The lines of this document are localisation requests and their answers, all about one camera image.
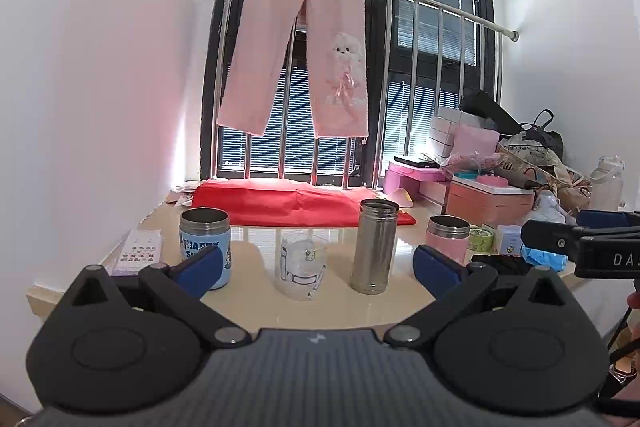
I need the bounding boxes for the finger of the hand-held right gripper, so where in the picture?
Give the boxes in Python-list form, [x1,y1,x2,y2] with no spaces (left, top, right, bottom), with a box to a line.
[575,208,640,233]
[520,218,585,260]

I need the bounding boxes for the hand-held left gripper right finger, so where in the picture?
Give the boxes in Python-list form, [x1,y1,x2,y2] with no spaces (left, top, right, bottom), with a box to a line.
[384,244,576,350]

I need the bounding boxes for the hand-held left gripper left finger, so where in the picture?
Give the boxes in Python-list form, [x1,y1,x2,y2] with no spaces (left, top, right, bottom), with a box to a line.
[65,247,251,350]

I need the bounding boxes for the clear printed glass cup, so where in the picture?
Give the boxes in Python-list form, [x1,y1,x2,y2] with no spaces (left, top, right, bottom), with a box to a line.
[276,229,328,302]

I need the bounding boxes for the steel cup with pink sleeve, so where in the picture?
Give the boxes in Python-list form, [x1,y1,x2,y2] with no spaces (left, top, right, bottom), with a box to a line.
[425,214,471,265]

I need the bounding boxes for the steel cup with blue sleeve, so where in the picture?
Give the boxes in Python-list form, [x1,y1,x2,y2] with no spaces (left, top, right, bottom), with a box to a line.
[179,208,232,290]

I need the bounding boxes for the blue crumpled cloth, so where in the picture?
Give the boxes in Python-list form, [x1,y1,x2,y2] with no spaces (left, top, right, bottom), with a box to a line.
[520,243,568,272]

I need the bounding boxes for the white plastic bag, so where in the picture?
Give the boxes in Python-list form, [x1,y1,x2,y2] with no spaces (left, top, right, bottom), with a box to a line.
[534,192,571,224]

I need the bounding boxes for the clear water bottle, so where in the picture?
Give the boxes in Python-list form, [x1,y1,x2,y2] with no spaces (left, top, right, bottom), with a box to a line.
[589,155,626,212]

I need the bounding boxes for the light blue small box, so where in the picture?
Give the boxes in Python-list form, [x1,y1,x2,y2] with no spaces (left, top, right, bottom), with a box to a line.
[494,224,526,255]

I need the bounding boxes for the black cloth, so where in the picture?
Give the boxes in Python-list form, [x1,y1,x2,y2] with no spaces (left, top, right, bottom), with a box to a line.
[471,253,531,275]

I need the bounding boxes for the sticker sheet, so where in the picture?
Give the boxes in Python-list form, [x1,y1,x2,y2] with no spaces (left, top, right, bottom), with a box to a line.
[111,229,163,277]

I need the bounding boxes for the patterned beige bag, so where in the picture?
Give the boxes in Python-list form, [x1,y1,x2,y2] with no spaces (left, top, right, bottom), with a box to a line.
[497,139,591,208]

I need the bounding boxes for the tall steel tumbler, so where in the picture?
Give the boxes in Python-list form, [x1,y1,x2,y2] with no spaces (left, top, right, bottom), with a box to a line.
[350,199,400,294]

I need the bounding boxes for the pink box with white lid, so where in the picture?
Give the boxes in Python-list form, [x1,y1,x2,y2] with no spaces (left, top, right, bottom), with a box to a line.
[445,179,535,228]

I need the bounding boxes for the loose paper scraps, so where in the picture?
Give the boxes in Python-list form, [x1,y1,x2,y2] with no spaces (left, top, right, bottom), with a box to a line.
[167,181,201,206]

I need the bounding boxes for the black bag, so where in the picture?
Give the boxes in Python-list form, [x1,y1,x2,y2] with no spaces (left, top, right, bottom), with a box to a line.
[520,109,565,160]

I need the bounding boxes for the pink desk stand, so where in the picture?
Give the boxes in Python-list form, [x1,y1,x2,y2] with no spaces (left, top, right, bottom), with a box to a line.
[383,161,446,195]

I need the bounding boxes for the red cloth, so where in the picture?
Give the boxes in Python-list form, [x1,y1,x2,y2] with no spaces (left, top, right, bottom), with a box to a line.
[191,178,417,228]

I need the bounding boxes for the black flat case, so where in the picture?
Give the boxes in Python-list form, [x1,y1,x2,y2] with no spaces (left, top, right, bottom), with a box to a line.
[393,155,440,169]

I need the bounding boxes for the stack of white boxes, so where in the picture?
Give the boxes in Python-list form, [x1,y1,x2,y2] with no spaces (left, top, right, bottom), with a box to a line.
[429,107,481,160]

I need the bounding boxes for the pink pants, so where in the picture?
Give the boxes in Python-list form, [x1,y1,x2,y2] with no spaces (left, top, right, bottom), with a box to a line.
[216,0,370,138]

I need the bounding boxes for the steel window railing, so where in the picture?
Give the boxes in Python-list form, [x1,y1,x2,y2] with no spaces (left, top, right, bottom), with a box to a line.
[199,0,519,190]

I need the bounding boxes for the black cable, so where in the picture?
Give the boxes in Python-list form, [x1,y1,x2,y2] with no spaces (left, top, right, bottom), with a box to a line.
[597,304,640,410]

